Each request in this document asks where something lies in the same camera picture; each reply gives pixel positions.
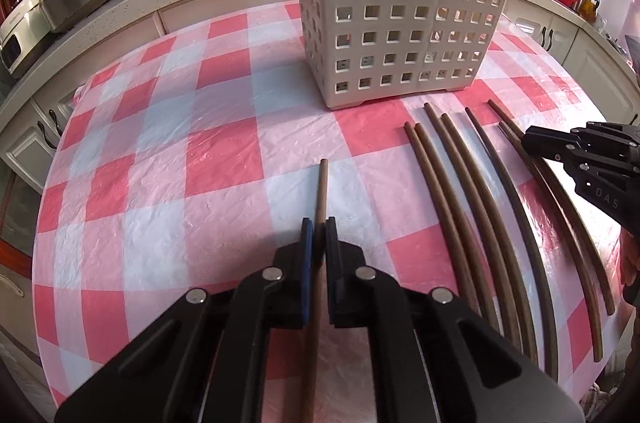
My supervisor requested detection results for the red white checked tablecloth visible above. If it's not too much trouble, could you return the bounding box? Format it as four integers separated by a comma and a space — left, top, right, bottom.
32, 0, 631, 423

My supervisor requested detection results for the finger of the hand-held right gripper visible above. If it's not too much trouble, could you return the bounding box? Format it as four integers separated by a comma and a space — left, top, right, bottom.
522, 126, 590, 162
570, 121, 640, 144

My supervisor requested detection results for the white countertop appliance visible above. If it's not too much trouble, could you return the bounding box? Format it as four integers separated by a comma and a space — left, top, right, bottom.
0, 0, 51, 76

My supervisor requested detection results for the bunch of dark chopsticks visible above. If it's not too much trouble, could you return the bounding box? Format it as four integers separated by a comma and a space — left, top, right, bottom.
404, 99, 616, 379

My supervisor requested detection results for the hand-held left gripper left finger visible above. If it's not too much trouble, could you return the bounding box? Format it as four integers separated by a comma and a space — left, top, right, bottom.
54, 218, 321, 423

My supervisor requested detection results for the white perforated plastic basket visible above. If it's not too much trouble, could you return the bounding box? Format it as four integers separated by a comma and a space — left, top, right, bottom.
287, 0, 513, 111

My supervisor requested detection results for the person's right hand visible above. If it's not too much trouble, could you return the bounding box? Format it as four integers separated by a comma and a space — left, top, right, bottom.
621, 230, 640, 301

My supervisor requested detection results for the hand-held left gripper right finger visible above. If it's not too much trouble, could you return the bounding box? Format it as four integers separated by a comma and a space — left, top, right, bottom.
325, 217, 586, 423

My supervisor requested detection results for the single brown wooden chopstick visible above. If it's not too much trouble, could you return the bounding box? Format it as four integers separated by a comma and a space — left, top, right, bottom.
300, 159, 329, 423

